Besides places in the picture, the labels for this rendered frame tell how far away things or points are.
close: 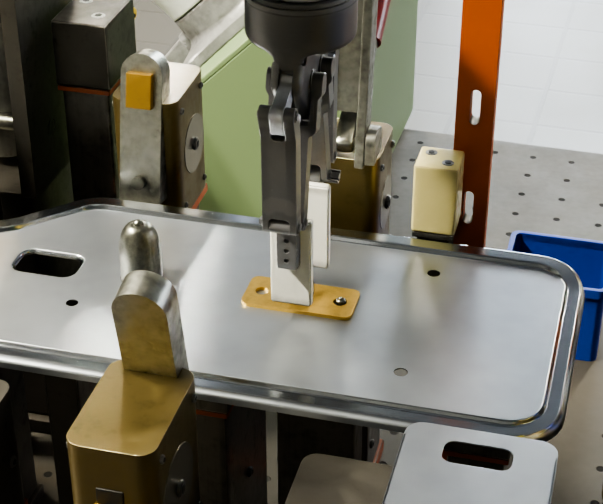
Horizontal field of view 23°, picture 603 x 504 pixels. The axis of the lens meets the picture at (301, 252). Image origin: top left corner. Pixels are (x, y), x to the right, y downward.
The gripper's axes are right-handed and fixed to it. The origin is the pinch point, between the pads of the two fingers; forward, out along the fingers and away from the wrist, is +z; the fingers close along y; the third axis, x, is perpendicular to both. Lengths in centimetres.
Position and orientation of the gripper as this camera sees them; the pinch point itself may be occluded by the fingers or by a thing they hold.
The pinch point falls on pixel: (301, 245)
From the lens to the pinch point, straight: 105.9
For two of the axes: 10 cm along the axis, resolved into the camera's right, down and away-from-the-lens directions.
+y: -2.5, 5.1, -8.2
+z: 0.0, 8.5, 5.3
